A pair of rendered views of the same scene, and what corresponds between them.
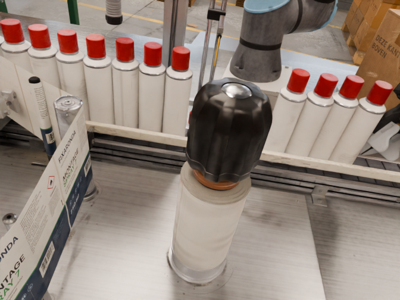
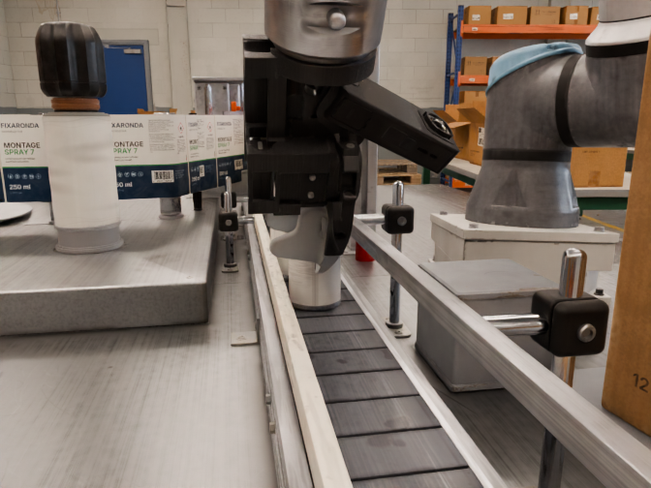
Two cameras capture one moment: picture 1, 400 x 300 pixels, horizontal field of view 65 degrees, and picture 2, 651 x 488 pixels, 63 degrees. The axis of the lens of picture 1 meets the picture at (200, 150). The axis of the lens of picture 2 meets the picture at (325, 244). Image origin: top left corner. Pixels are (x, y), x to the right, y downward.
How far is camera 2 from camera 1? 0.98 m
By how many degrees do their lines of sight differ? 74
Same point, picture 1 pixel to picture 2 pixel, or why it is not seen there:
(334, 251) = (120, 350)
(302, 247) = (95, 281)
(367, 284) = (46, 376)
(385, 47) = not seen: outside the picture
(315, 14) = (604, 88)
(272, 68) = (512, 202)
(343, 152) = not seen: hidden behind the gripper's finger
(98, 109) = not seen: hidden behind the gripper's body
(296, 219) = (149, 277)
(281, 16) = (513, 94)
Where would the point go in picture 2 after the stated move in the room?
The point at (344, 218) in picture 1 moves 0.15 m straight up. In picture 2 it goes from (204, 361) to (196, 208)
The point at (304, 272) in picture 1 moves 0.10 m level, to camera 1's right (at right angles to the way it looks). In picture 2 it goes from (53, 282) to (18, 313)
